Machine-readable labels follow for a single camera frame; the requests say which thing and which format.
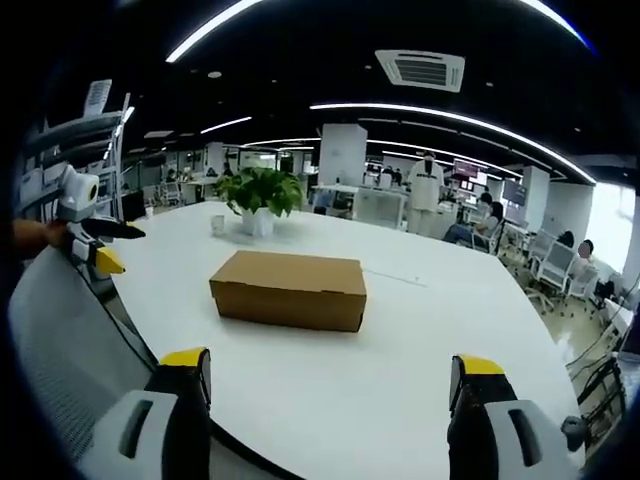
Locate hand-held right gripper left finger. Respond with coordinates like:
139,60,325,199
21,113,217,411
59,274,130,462
82,346,213,480

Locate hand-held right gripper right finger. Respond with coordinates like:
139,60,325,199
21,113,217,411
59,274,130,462
446,353,586,480

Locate brown cardboard shoe box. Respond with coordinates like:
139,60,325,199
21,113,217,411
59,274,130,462
208,249,368,334

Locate person's left hand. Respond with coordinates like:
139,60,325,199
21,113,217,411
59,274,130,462
12,218,69,260

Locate grey metal storage shelf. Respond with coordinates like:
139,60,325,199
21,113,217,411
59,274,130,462
19,79,132,224

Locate grey mesh office chair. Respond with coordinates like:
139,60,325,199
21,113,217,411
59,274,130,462
7,244,161,461

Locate green potted plant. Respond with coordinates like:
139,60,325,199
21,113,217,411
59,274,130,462
214,166,306,236

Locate white office chair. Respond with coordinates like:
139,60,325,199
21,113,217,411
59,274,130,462
469,219,516,259
524,244,581,314

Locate white cabinet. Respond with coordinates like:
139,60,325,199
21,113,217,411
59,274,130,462
352,189,407,229

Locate ceiling air conditioner vent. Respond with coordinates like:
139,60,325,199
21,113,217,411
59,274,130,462
374,48,466,94

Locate black cable bundle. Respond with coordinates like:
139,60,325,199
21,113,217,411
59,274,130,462
564,349,629,446

